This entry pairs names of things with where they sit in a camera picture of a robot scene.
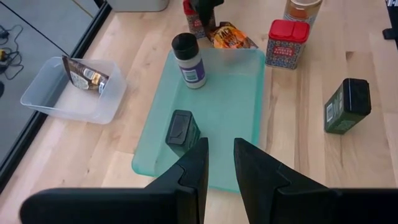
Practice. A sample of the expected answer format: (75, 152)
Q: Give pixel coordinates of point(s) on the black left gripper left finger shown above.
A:
(124, 205)

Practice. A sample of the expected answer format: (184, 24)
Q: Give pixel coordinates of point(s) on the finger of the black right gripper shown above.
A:
(205, 12)

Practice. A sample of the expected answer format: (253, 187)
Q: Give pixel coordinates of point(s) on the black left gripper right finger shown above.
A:
(295, 202)

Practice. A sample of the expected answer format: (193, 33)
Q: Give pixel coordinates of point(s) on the red-lid smoked paprika tin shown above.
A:
(192, 26)
(286, 46)

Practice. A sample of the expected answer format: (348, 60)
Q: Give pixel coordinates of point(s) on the orange seasoning packet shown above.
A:
(230, 37)
(82, 76)

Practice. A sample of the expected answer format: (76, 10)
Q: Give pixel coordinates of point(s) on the black-lid jar purple label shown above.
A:
(189, 62)

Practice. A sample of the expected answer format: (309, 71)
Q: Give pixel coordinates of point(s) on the dark green pepper tin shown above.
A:
(180, 129)
(345, 109)

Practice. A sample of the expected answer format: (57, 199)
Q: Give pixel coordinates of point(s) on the teal plastic tray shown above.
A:
(224, 109)

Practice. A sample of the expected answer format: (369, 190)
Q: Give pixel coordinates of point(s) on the clear plastic bin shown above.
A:
(77, 107)

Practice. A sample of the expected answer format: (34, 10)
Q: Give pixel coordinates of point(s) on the black aluminium table frame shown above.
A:
(98, 23)

